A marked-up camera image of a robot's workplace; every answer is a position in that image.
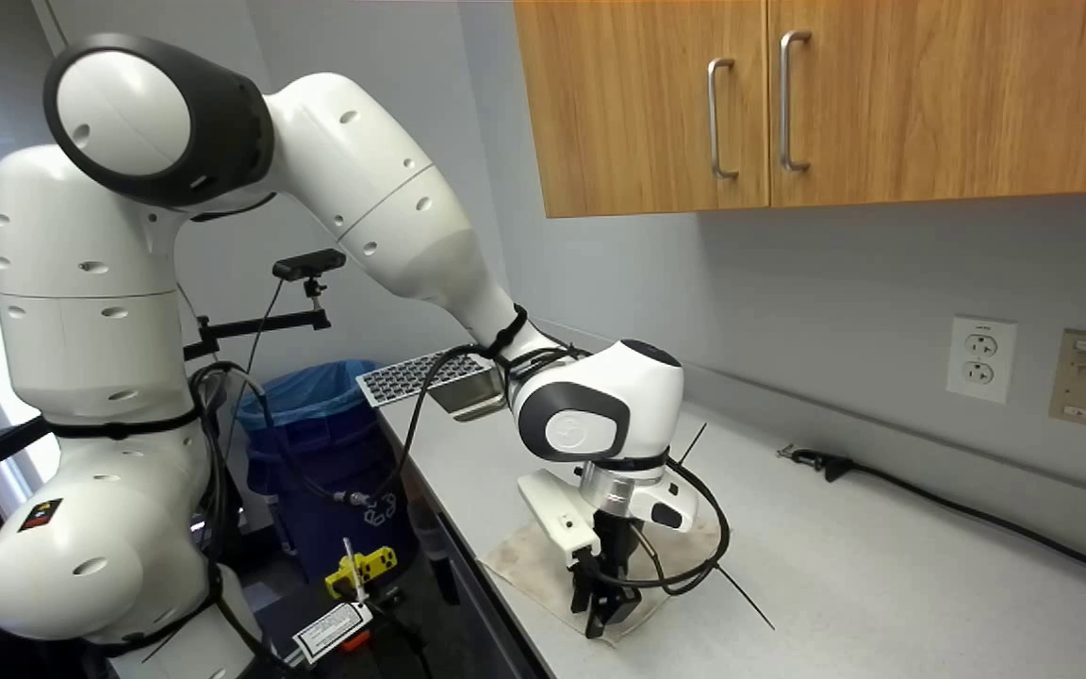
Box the right silver cabinet handle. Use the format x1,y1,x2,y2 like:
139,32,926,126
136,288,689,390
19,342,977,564
776,32,810,173

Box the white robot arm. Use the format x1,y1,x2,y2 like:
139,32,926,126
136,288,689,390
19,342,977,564
0,34,694,679

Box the white power outlet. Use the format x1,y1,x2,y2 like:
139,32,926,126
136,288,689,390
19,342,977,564
948,318,1017,405

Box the yellow clamp tool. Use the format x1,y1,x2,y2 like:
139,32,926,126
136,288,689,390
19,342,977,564
326,546,401,600

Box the blue recycling bin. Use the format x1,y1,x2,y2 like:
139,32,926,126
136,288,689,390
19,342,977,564
238,361,420,580

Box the stained beige towel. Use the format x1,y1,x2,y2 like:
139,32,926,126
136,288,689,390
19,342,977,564
483,517,719,637

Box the black cable on counter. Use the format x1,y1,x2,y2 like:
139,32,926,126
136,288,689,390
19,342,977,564
781,440,1086,587

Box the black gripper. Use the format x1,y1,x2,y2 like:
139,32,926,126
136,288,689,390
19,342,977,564
571,513,638,637

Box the left silver cabinet handle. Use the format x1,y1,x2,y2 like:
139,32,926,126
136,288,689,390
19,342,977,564
704,56,740,183

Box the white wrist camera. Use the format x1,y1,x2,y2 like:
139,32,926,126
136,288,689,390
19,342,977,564
517,472,601,564

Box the black camera on stand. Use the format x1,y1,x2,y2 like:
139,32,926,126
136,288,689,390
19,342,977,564
185,248,347,359

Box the silver cabinet handle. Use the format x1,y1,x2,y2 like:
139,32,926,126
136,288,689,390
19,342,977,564
704,56,740,183
776,32,810,173

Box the dish drying rack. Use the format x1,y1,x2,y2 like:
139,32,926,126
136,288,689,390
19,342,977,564
357,355,476,409

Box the wooden wall cabinet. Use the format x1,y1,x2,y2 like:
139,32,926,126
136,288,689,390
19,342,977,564
515,0,1086,220

